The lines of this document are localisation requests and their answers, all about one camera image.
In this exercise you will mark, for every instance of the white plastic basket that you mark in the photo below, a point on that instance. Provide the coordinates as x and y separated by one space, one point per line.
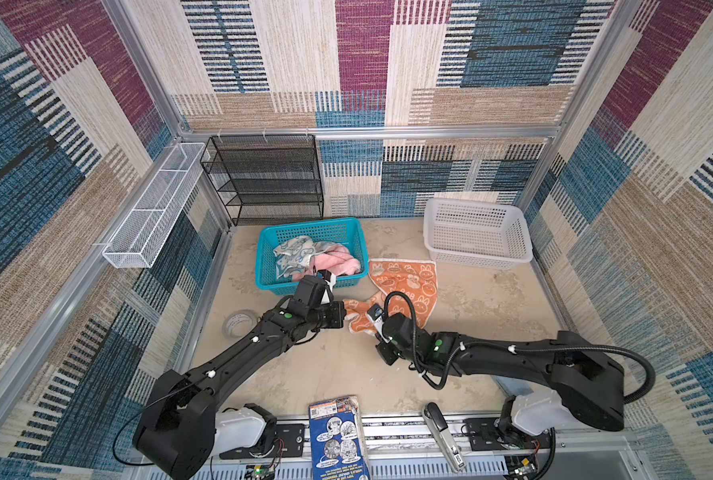
476 234

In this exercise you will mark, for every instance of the teal plastic basket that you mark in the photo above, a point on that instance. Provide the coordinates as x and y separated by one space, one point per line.
345 231

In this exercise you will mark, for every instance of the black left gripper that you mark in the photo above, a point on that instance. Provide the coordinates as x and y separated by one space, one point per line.
337 311

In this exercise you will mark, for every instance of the white wire mesh tray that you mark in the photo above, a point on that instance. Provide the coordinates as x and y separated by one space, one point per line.
137 243

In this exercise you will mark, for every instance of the blue bunny pattern towel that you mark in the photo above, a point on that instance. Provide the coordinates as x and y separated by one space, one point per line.
293 256

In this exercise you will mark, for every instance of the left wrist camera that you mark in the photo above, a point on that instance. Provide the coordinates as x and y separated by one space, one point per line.
329 278

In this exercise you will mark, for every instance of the black wire shelf rack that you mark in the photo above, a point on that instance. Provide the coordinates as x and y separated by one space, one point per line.
266 179

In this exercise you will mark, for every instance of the blue printed package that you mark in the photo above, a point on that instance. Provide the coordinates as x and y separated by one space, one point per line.
337 441

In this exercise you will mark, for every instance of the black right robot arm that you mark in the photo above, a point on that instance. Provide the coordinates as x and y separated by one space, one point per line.
590 383

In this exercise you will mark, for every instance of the black silver stapler tool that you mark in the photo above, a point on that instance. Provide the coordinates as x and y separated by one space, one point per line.
443 436

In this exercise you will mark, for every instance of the orange bunny pattern towel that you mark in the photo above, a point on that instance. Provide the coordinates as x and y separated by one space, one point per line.
418 279

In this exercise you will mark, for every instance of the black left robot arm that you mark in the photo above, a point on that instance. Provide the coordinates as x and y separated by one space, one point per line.
183 425

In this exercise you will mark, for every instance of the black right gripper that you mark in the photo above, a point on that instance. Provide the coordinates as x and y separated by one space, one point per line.
383 349

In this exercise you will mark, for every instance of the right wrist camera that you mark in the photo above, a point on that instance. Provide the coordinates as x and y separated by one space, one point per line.
376 316

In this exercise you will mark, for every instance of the pink terry towel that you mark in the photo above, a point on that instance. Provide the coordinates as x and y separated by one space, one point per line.
332 257

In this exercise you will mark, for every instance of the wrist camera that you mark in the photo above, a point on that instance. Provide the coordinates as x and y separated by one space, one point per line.
329 278
376 316

